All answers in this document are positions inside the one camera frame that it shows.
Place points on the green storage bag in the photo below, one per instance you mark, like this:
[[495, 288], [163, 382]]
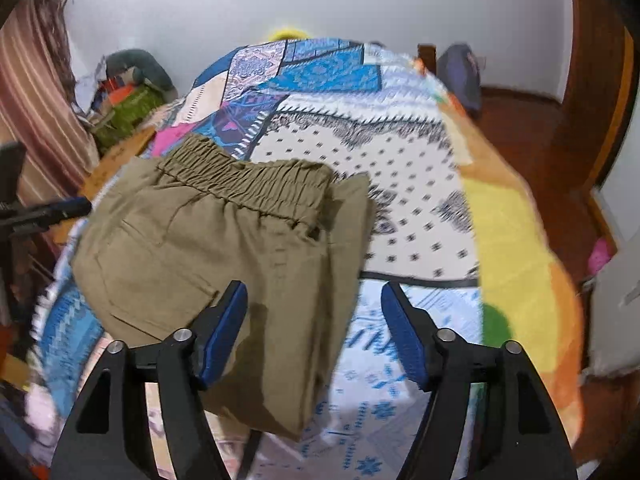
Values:
[[130, 110]]

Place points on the blue patchwork blanket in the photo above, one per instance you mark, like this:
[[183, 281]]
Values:
[[380, 185]]

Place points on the pile of white clothes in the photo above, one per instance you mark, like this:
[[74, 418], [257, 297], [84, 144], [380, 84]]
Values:
[[92, 87]]

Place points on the yellow foam tube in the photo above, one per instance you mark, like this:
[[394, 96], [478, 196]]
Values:
[[287, 34]]

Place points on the striped pink curtain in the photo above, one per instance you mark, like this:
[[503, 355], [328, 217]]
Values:
[[35, 85]]

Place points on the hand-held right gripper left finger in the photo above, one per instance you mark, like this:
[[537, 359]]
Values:
[[225, 330]]

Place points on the pink cloth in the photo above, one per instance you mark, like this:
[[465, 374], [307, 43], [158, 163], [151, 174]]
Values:
[[167, 142]]

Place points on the wooden bed post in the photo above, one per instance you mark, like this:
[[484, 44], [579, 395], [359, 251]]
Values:
[[426, 57]]

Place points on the rainbow fleece blanket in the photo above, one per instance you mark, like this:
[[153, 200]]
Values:
[[510, 240]]

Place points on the mustard floral bed sheet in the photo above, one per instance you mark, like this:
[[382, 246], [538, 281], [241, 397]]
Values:
[[110, 167]]

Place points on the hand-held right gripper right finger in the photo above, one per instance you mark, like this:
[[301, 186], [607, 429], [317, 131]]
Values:
[[405, 335]]

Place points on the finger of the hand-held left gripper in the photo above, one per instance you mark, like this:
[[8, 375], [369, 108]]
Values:
[[72, 207]]

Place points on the grey plush toy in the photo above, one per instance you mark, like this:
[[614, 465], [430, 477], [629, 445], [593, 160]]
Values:
[[145, 62]]

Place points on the pink plastic item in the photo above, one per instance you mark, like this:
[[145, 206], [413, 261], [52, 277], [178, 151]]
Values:
[[598, 255]]

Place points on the brown wooden door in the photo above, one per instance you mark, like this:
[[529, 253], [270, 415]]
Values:
[[590, 85]]

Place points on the grey backpack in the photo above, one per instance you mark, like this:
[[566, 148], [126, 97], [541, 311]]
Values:
[[460, 75]]

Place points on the olive green pants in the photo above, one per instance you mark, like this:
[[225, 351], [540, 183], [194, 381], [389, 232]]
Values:
[[200, 240]]

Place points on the orange box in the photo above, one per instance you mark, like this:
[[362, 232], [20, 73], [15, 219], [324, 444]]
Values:
[[122, 91]]

